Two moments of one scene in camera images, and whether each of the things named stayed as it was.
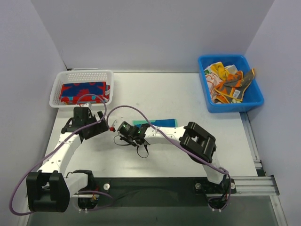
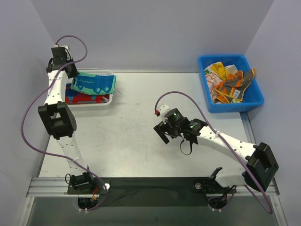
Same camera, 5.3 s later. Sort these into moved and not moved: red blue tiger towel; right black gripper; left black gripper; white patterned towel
Moved: right black gripper; left black gripper
Not moved: red blue tiger towel; white patterned towel
